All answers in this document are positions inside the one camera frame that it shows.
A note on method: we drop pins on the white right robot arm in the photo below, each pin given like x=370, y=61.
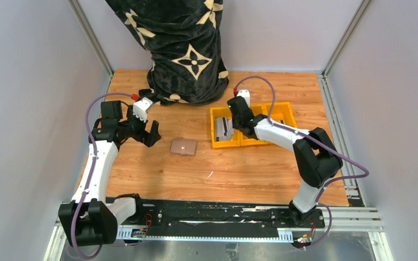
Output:
x=313, y=151

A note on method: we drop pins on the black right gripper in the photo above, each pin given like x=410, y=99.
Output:
x=235, y=125

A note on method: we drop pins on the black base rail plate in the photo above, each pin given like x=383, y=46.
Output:
x=219, y=221

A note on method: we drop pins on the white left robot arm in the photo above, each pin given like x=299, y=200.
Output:
x=87, y=220

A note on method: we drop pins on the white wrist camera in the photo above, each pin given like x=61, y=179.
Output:
x=141, y=108
x=245, y=94

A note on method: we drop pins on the silver cards in left bin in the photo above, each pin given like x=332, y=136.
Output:
x=223, y=129

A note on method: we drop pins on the aluminium frame rail right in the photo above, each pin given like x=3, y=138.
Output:
x=354, y=196

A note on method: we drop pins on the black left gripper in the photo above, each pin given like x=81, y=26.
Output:
x=148, y=138

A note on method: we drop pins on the black patterned blanket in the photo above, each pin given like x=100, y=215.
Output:
x=184, y=41

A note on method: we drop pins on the aluminium frame rail left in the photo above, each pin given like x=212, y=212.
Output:
x=92, y=38

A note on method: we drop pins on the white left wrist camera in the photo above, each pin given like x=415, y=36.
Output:
x=141, y=108

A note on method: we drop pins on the aluminium frame rail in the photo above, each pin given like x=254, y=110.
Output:
x=354, y=196
x=92, y=38

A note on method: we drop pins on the yellow bin left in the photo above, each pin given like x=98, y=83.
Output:
x=216, y=112

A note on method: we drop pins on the yellow bin middle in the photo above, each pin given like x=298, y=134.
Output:
x=246, y=141

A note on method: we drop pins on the yellow bin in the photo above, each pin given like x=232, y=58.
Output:
x=216, y=112
x=281, y=112
x=246, y=141

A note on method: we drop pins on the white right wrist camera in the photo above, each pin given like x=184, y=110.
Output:
x=245, y=94

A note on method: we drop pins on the yellow bin right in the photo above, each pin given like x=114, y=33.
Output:
x=281, y=112

